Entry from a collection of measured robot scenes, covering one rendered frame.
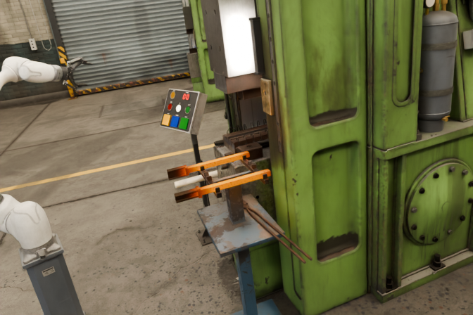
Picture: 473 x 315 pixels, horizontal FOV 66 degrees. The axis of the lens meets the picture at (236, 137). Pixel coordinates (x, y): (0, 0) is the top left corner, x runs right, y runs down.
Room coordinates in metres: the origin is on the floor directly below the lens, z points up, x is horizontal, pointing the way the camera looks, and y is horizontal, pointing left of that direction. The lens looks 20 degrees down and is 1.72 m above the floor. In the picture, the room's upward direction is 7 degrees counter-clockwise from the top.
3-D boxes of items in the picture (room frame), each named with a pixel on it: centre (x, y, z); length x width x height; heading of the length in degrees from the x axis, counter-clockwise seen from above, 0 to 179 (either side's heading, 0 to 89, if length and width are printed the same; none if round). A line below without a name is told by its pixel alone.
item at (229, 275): (1.98, 0.10, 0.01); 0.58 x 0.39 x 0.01; 19
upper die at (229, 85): (2.06, -0.15, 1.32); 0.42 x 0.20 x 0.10; 109
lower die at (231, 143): (2.06, -0.15, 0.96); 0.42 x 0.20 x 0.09; 109
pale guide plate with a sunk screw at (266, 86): (1.74, -0.17, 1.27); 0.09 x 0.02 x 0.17; 19
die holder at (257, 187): (2.01, -0.18, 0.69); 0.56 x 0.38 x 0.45; 109
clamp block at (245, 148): (1.84, -0.06, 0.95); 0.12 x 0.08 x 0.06; 109
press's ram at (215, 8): (2.02, -0.16, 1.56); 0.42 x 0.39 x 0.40; 109
